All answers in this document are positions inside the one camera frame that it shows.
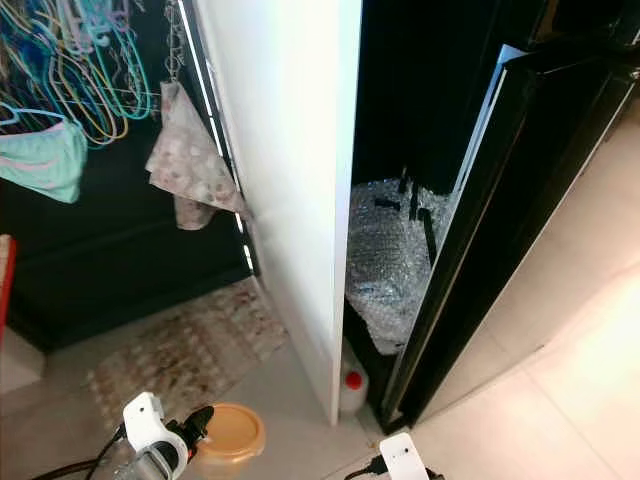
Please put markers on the round orange lidded container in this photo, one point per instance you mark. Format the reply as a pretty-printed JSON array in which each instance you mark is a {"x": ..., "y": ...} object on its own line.
[{"x": 232, "y": 434}]

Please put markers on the patterned floor mat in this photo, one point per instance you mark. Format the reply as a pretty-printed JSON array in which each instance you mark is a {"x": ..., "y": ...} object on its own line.
[{"x": 190, "y": 345}]

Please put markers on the white bottle with red cap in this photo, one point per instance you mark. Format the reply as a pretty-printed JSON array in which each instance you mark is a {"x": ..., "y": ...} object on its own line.
[{"x": 353, "y": 392}]

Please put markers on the clear bubble wrap sheet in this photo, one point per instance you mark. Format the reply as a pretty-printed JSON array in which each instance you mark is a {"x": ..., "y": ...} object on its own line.
[{"x": 390, "y": 275}]

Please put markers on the red edged table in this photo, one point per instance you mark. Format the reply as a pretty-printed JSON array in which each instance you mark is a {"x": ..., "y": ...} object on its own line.
[{"x": 6, "y": 280}]

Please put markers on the beige patterned hanging cloth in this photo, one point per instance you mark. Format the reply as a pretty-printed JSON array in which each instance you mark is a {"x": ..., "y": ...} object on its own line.
[{"x": 185, "y": 150}]

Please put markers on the short black tape strip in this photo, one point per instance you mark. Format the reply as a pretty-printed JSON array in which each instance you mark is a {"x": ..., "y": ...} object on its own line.
[
  {"x": 414, "y": 204},
  {"x": 387, "y": 203}
]

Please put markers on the long black tape strip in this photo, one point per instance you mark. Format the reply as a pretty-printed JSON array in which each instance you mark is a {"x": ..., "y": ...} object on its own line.
[{"x": 430, "y": 238}]

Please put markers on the mint green garment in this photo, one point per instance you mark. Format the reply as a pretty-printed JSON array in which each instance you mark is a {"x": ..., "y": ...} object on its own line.
[{"x": 40, "y": 155}]

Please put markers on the yellow plastic clothes hanger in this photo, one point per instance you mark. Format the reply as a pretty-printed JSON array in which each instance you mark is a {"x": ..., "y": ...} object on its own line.
[{"x": 95, "y": 122}]

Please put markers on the teal plastic clothes hanger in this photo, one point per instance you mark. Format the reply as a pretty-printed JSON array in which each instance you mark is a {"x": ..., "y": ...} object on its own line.
[{"x": 145, "y": 100}]

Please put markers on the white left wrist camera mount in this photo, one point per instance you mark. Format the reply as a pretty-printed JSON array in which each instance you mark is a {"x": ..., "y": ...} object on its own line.
[{"x": 145, "y": 420}]

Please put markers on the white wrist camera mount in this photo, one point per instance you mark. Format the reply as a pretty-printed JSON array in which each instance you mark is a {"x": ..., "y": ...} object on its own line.
[
  {"x": 145, "y": 420},
  {"x": 405, "y": 458}
]

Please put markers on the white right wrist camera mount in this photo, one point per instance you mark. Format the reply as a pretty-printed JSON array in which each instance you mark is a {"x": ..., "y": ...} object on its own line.
[{"x": 405, "y": 458}]

